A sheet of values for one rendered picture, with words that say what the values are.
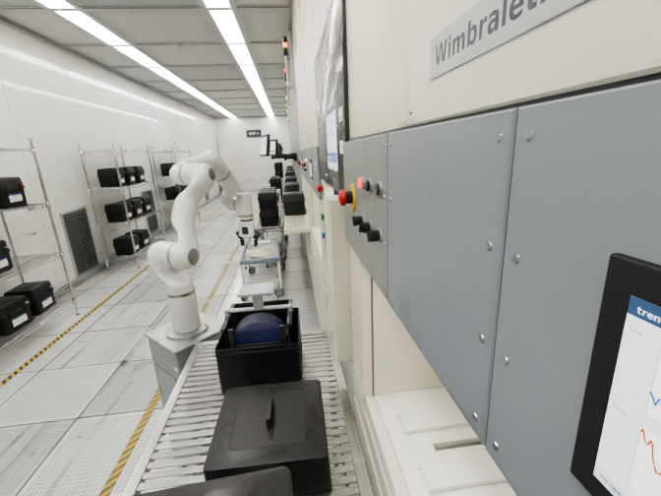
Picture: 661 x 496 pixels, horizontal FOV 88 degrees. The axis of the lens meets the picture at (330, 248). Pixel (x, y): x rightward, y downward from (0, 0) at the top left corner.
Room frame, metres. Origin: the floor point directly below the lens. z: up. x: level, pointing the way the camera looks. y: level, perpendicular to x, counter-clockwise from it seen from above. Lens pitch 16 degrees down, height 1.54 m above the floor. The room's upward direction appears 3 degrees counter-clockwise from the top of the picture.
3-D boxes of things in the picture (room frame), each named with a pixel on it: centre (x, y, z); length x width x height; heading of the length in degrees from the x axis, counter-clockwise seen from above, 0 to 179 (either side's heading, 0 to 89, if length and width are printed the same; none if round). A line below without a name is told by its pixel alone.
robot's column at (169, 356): (1.45, 0.69, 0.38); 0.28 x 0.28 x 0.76; 51
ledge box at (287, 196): (4.24, 0.42, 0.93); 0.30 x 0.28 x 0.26; 3
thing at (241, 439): (0.76, 0.18, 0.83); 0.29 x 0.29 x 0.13; 5
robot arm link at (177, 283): (1.46, 0.72, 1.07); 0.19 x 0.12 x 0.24; 71
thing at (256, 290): (1.13, 0.27, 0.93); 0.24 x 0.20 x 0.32; 94
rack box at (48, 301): (3.04, 2.87, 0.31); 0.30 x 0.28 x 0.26; 10
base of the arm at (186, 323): (1.45, 0.69, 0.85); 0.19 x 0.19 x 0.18
